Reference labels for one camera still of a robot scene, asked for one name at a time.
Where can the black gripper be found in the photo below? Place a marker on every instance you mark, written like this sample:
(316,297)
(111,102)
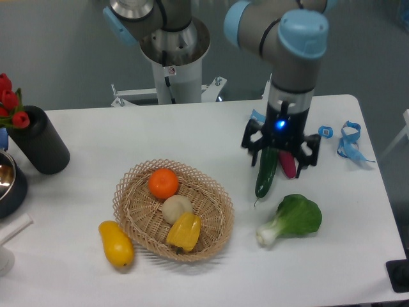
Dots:
(283,131)

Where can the yellow bell pepper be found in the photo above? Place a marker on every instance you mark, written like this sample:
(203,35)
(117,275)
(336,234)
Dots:
(184,233)

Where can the woven wicker basket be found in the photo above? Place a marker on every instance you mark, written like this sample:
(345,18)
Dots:
(138,212)

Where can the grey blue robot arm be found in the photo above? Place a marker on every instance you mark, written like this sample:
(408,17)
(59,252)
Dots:
(289,35)

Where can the purple sweet potato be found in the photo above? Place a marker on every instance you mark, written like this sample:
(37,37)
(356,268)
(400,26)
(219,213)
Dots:
(288,164)

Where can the green cucumber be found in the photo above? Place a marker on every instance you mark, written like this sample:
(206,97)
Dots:
(267,168)

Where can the green bok choy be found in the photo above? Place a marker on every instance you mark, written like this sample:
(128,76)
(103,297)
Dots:
(295,215)

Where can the orange fruit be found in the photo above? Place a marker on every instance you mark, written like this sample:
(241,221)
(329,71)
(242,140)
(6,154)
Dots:
(163,183)

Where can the black device at corner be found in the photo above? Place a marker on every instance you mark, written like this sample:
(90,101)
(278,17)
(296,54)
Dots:
(398,275)

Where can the yellow mango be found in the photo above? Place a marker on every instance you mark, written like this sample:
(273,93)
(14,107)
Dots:
(118,247)

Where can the black cylindrical vase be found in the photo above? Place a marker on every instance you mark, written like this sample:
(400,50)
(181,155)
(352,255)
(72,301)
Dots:
(41,143)

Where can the red artificial tulips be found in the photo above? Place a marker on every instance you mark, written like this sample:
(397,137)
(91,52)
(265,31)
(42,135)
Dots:
(13,115)

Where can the dark metal pot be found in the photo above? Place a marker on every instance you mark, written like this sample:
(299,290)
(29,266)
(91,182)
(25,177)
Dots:
(13,185)

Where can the small blue object left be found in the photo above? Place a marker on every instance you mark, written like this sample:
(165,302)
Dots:
(4,139)

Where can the white stand at left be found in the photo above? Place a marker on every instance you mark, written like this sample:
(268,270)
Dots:
(8,231)

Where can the white frame at right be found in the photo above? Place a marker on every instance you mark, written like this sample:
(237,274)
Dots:
(403,133)

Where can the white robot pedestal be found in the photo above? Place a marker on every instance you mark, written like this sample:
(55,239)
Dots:
(176,61)

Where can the white metal base frame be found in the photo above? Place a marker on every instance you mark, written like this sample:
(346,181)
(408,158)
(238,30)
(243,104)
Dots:
(213,92)

